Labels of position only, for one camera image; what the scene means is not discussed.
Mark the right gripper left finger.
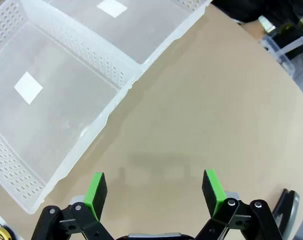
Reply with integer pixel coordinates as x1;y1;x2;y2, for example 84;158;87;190
32;172;117;240

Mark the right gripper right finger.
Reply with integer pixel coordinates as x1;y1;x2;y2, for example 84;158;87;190
196;169;285;240

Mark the black stapler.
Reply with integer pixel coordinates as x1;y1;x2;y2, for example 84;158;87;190
271;188;301;236

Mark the white perforated plastic basket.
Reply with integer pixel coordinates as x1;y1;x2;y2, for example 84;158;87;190
20;0;214;66
0;0;144;216

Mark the yellow tape measure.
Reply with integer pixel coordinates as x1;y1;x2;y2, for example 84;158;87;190
0;219;15;240

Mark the white square sticker label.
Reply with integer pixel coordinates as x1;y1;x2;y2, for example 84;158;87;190
96;0;128;18
13;71;44;105

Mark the clear plastic storage bin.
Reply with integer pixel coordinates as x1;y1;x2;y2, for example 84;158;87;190
260;32;303;77

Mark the black fabric heap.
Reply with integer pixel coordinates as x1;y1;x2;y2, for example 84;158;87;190
212;0;264;25

